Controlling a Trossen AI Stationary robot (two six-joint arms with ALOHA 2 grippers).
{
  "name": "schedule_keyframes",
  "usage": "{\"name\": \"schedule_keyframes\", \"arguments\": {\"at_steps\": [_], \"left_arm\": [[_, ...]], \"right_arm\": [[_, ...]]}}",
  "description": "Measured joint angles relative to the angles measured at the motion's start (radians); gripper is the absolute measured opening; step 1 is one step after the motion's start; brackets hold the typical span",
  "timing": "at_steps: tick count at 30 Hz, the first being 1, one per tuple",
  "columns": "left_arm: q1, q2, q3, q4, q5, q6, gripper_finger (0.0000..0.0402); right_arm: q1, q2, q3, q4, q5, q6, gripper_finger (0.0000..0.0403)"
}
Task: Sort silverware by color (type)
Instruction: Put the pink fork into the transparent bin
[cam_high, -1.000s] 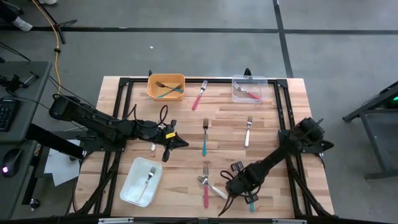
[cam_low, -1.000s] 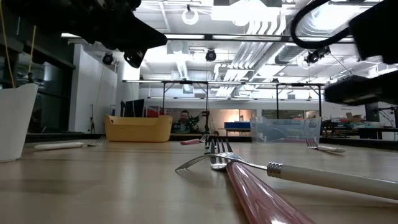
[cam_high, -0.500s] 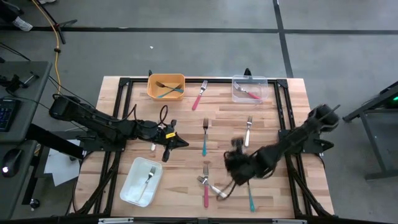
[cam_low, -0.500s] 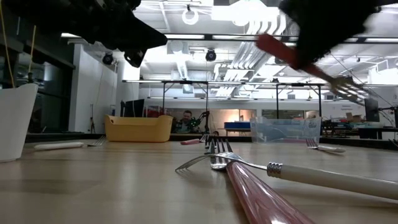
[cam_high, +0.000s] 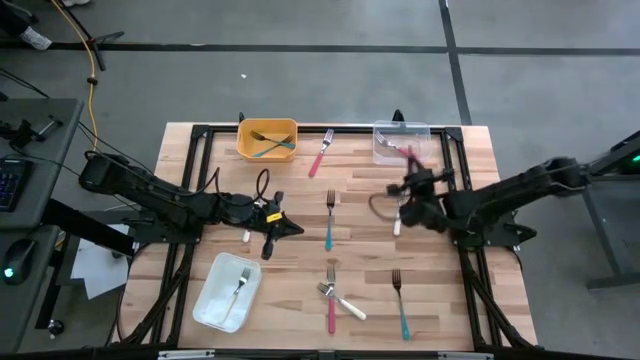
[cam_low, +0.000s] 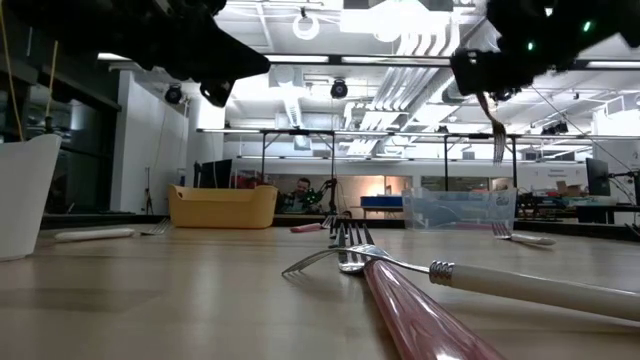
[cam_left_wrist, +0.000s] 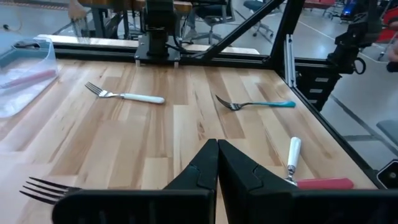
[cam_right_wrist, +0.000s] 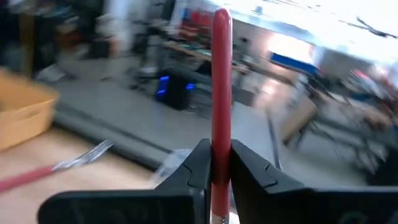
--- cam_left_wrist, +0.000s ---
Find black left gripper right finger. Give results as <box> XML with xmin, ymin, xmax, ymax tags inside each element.
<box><xmin>217</xmin><ymin>139</ymin><xmax>398</xmax><ymax>224</ymax></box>

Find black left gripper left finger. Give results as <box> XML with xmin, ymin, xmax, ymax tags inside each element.
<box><xmin>49</xmin><ymin>138</ymin><xmax>218</xmax><ymax>224</ymax></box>

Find red-handled fork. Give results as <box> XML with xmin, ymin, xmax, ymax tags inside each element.
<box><xmin>0</xmin><ymin>69</ymin><xmax>57</xmax><ymax>90</ymax></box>
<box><xmin>296</xmin><ymin>177</ymin><xmax>355</xmax><ymax>191</ymax></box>

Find white-handled fork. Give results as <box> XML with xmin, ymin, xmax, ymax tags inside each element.
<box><xmin>284</xmin><ymin>136</ymin><xmax>302</xmax><ymax>187</ymax></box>
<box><xmin>84</xmin><ymin>81</ymin><xmax>166</xmax><ymax>105</ymax></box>

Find dark-tined fork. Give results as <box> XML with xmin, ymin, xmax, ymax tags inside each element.
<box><xmin>19</xmin><ymin>176</ymin><xmax>82</xmax><ymax>206</ymax></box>

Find teal-handled fork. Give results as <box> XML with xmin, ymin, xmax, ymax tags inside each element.
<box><xmin>215</xmin><ymin>94</ymin><xmax>297</xmax><ymax>112</ymax></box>

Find clear plastic bin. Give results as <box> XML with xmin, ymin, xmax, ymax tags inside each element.
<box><xmin>0</xmin><ymin>33</ymin><xmax>60</xmax><ymax>119</ymax></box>

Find wooden desk black legs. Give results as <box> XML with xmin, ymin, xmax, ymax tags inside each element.
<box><xmin>77</xmin><ymin>0</ymin><xmax>193</xmax><ymax>40</ymax></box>

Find black office chair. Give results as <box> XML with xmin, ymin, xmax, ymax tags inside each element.
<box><xmin>186</xmin><ymin>0</ymin><xmax>233</xmax><ymax>46</ymax></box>
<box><xmin>243</xmin><ymin>0</ymin><xmax>275</xmax><ymax>39</ymax></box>

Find red bench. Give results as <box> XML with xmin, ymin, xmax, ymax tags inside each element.
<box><xmin>303</xmin><ymin>0</ymin><xmax>337</xmax><ymax>10</ymax></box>

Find person's hand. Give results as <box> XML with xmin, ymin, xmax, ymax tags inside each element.
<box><xmin>67</xmin><ymin>0</ymin><xmax>87</xmax><ymax>22</ymax></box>

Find black table-level camera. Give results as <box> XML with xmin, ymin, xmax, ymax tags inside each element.
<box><xmin>376</xmin><ymin>159</ymin><xmax>398</xmax><ymax>190</ymax></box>

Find black diagonal frame strut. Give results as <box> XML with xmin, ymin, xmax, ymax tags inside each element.
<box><xmin>192</xmin><ymin>0</ymin><xmax>285</xmax><ymax>62</ymax></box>

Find black upright frame post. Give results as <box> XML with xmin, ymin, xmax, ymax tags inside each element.
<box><xmin>269</xmin><ymin>0</ymin><xmax>307</xmax><ymax>88</ymax></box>

